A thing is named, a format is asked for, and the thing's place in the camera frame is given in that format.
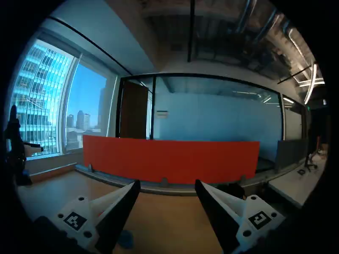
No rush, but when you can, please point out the grey desk screen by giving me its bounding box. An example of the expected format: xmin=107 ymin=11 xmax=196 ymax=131
xmin=275 ymin=140 xmax=310 ymax=171

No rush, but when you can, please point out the white desk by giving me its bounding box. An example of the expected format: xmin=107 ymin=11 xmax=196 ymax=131
xmin=267 ymin=158 xmax=328 ymax=210

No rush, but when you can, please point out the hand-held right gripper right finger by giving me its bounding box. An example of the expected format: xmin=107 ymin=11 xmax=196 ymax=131
xmin=195 ymin=179 xmax=286 ymax=254

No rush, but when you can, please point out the blue plastic cup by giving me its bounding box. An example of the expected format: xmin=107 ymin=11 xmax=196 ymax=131
xmin=117 ymin=230 xmax=136 ymax=249

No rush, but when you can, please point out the red desk screen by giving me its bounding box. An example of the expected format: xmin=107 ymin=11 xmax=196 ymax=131
xmin=75 ymin=134 xmax=261 ymax=197

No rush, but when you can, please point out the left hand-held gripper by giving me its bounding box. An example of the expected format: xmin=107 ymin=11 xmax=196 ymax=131
xmin=3 ymin=105 xmax=44 ymax=186

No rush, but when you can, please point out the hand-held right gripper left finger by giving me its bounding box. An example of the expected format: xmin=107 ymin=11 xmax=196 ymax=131
xmin=33 ymin=179 xmax=141 ymax=254

